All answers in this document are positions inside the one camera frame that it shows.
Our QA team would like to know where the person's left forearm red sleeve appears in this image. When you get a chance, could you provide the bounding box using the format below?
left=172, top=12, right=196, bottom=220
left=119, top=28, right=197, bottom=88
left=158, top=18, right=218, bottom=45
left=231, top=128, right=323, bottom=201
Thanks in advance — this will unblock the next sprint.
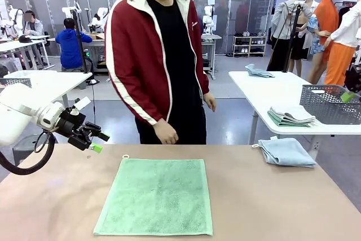
left=194, top=54, right=211, bottom=97

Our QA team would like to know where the person in red jacket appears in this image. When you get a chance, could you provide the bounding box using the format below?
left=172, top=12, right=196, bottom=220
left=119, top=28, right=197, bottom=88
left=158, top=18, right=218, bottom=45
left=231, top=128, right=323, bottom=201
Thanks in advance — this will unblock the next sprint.
left=104, top=0, right=218, bottom=145

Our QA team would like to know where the black plastic stool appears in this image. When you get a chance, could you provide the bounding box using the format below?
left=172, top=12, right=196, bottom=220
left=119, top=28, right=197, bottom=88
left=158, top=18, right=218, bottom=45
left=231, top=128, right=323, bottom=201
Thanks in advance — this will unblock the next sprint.
left=12, top=135, right=59, bottom=166

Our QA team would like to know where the white shoe rack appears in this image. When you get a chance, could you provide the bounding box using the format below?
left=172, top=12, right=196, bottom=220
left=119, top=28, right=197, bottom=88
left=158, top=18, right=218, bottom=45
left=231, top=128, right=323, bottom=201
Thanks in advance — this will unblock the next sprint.
left=232, top=34, right=268, bottom=58

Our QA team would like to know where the person's right forearm red sleeve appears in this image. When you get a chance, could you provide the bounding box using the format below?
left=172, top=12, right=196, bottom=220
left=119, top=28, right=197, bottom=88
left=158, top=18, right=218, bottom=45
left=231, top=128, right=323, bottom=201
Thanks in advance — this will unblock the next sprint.
left=108, top=68, right=166, bottom=126

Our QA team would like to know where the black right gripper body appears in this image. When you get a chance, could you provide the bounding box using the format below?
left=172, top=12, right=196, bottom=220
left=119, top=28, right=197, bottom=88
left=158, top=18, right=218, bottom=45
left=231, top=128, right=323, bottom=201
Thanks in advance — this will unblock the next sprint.
left=344, top=64, right=361, bottom=94

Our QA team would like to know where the person in blue hoodie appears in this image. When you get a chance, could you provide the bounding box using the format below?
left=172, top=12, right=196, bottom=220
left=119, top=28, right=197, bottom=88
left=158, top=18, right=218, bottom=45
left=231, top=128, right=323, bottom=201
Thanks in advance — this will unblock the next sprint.
left=55, top=17, right=94, bottom=73

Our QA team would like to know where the seated person grey jacket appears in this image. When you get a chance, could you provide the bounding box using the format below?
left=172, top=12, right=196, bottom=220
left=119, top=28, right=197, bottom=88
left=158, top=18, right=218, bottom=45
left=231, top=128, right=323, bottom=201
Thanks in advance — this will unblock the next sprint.
left=22, top=10, right=46, bottom=37

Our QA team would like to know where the light green towel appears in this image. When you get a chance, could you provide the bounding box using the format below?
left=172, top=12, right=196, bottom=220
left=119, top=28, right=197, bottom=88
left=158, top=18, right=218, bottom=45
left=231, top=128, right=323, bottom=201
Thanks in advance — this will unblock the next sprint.
left=93, top=154, right=214, bottom=237

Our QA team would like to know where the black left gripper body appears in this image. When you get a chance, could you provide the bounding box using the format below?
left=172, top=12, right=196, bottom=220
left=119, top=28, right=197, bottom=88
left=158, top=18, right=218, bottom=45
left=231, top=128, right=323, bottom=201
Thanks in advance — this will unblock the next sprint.
left=58, top=107, right=93, bottom=151

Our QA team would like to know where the black camera tripod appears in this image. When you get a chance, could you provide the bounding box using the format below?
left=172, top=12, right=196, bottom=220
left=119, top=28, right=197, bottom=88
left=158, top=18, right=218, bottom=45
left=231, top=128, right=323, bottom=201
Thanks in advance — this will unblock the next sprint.
left=266, top=1, right=304, bottom=73

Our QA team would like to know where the black tripod pole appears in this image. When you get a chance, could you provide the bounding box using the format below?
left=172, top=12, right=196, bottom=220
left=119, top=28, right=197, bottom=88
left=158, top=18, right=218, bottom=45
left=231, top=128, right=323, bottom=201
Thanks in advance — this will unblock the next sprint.
left=70, top=8, right=100, bottom=85

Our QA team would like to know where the mannequin in grey hoodie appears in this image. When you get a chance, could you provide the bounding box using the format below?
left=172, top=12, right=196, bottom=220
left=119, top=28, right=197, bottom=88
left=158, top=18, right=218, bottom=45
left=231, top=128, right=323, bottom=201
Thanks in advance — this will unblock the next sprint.
left=266, top=0, right=314, bottom=72

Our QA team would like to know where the person's right hand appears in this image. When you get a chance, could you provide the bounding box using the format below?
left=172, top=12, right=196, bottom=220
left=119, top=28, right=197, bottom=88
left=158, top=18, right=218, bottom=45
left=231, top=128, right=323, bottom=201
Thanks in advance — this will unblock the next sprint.
left=153, top=118, right=179, bottom=145

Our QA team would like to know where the long white workbench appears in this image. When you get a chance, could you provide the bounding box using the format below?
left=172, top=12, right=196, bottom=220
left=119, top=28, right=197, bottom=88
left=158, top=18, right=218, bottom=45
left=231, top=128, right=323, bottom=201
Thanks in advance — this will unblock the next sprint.
left=0, top=39, right=54, bottom=70

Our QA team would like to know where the person's left hand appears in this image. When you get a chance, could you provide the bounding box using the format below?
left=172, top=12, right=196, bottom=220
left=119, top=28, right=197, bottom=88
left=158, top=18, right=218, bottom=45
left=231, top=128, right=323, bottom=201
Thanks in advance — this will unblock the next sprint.
left=202, top=91, right=217, bottom=112

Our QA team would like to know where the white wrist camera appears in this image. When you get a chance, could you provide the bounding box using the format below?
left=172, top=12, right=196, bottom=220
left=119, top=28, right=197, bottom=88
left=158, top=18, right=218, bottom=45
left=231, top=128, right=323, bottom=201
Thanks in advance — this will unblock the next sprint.
left=70, top=96, right=93, bottom=116

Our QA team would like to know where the mannequin in orange outfit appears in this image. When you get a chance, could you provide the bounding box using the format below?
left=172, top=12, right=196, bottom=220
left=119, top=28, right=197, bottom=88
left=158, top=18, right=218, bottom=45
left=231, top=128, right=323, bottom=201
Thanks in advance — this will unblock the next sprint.
left=306, top=0, right=344, bottom=85

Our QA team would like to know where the light blue towel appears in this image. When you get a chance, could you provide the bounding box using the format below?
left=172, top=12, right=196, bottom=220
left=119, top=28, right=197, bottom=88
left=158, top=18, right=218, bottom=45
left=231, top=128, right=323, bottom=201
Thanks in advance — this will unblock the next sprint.
left=244, top=63, right=276, bottom=78
left=252, top=138, right=317, bottom=169

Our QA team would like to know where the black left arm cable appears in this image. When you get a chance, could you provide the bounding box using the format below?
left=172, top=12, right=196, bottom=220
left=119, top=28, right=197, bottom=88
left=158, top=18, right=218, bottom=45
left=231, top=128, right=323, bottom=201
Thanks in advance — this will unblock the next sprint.
left=0, top=130, right=57, bottom=176

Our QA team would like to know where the grey perforated basket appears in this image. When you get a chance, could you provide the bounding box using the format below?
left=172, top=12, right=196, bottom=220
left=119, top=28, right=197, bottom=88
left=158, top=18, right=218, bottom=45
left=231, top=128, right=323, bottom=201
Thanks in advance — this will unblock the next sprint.
left=299, top=84, right=361, bottom=125
left=0, top=78, right=32, bottom=93

